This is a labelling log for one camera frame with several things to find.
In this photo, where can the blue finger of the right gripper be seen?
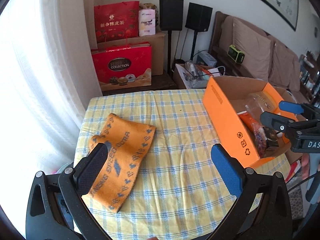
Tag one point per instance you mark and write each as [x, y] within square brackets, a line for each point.
[290, 107]

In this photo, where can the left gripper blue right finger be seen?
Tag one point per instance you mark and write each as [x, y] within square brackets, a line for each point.
[230, 170]

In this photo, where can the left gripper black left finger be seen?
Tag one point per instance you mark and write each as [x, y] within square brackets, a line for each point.
[87, 170]

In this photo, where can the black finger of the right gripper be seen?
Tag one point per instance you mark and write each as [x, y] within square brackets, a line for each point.
[277, 122]

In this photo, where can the clear jar yellow lid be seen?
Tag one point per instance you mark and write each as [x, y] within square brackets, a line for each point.
[259, 102]

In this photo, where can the small black box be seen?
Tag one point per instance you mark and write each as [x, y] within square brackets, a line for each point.
[271, 139]

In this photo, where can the bag of colourful rubber bands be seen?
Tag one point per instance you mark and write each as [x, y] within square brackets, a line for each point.
[260, 139]

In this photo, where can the orange sunscreen tube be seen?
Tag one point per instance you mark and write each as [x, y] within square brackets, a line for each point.
[248, 120]

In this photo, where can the orange patterned scarf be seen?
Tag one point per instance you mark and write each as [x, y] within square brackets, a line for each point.
[128, 144]

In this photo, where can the brown sofa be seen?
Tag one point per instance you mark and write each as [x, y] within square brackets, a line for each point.
[266, 57]

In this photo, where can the yellow checked tablecloth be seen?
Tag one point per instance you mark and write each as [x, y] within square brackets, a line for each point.
[178, 193]

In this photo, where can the green black radio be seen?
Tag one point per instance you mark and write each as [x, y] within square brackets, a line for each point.
[235, 54]

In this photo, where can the box of cluttered items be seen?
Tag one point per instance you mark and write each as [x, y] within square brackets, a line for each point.
[195, 75]

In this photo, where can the white curtain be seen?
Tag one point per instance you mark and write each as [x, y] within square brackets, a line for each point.
[47, 81]

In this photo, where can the red chocolate gift bag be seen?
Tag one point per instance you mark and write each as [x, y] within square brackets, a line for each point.
[126, 66]

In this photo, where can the right black speaker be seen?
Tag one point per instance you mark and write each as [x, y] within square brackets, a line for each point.
[198, 20]

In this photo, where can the black speaker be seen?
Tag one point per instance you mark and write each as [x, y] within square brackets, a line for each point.
[171, 19]
[198, 20]

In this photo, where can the left black speaker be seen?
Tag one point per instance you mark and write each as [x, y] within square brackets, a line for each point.
[171, 19]

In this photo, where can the red tea gift bag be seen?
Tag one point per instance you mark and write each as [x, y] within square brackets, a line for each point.
[116, 21]

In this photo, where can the white tissue pack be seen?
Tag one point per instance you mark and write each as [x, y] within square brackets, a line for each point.
[147, 22]

